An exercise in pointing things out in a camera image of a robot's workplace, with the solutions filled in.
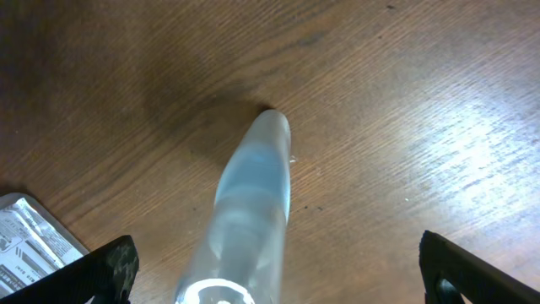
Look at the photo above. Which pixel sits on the white spray bottle clear cap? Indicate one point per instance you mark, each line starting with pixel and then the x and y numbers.
pixel 240 259

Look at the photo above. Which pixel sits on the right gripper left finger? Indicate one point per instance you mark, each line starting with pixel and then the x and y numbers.
pixel 104 276

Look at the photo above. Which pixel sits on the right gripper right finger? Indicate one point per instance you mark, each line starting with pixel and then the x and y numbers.
pixel 451 274

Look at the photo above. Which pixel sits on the clear plastic container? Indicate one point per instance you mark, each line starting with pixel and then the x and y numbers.
pixel 34 243

